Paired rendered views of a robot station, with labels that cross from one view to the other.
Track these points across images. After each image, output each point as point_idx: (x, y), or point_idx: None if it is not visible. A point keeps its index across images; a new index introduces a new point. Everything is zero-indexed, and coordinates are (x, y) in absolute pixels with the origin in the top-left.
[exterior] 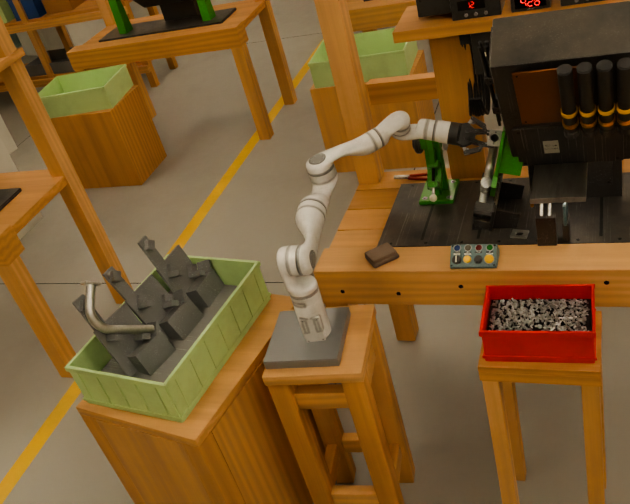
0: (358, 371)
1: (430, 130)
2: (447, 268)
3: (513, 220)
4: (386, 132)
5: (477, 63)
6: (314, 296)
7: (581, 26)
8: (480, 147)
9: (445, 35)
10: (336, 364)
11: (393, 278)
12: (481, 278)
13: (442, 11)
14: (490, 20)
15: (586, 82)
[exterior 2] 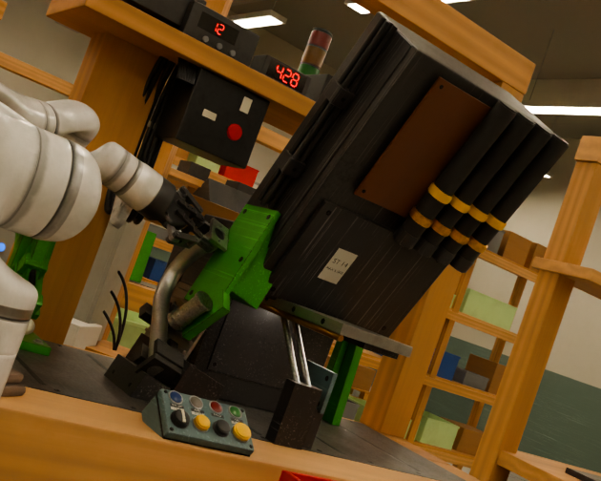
0: None
1: (133, 166)
2: (155, 436)
3: (209, 396)
4: (68, 119)
5: (187, 120)
6: (25, 328)
7: (486, 82)
8: (197, 239)
9: (172, 45)
10: None
11: (20, 436)
12: (217, 474)
13: (169, 13)
14: (241, 64)
15: (518, 142)
